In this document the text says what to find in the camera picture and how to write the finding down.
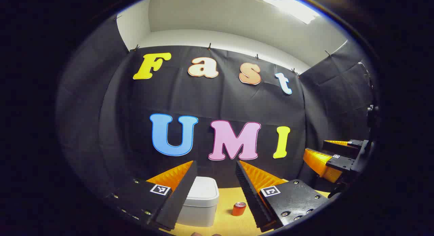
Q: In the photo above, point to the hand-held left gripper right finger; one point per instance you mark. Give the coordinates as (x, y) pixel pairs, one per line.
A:
(251, 198)

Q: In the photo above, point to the red pop can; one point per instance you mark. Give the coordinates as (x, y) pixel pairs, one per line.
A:
(239, 209)

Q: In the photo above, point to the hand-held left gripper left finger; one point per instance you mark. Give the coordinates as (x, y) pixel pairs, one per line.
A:
(181, 198)

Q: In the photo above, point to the white desktop garbage bin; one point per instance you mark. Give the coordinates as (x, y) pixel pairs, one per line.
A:
(201, 202)

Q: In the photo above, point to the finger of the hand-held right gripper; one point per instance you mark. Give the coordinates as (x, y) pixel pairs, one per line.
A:
(342, 146)
(322, 164)

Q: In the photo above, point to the wooden desktop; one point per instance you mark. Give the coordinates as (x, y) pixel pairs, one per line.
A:
(227, 222)

